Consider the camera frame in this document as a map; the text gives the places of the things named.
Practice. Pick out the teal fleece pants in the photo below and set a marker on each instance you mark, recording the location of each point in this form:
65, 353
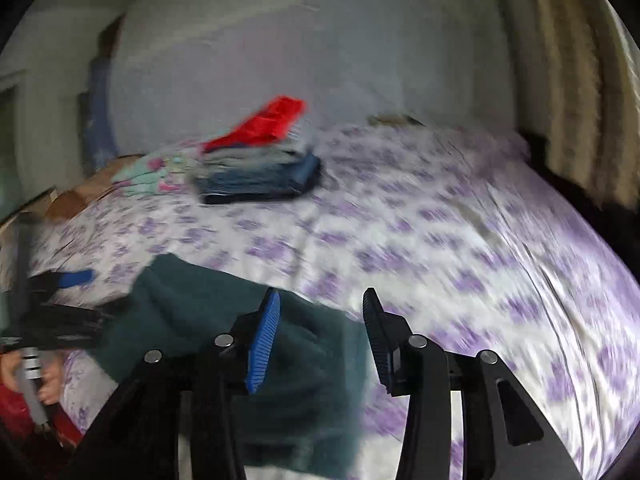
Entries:
301, 412

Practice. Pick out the purple floral bed sheet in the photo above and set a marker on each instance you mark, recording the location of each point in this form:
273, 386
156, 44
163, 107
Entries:
453, 230

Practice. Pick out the beige checked curtain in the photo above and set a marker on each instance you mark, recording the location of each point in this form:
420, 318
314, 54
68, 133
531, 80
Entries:
577, 86

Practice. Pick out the red folded garment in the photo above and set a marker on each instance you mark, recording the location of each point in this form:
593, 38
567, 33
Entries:
268, 125

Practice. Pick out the grey folded garment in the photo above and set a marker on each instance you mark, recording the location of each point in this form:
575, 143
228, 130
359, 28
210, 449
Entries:
291, 149

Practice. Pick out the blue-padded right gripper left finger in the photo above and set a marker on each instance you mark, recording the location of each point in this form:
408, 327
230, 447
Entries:
254, 334

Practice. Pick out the person's left hand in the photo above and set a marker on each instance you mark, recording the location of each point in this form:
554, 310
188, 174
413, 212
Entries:
52, 375

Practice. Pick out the light grey lace headboard cover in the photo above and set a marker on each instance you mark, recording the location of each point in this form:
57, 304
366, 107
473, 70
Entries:
185, 69

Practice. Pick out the blue folded jeans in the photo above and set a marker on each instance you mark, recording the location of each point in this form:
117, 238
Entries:
260, 177

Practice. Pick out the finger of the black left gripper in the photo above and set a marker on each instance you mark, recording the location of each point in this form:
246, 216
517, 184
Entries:
106, 311

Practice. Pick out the brown cardboard piece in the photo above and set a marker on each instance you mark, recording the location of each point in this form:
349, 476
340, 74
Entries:
59, 206

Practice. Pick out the floral turquoise folded blanket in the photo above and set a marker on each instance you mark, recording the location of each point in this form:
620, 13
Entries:
156, 174

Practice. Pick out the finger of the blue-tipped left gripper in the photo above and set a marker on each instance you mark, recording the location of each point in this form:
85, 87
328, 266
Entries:
52, 281

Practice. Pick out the blue patterned board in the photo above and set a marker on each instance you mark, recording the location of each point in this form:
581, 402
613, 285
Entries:
98, 142

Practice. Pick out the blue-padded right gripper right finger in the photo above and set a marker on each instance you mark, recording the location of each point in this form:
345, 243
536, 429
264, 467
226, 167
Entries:
387, 334

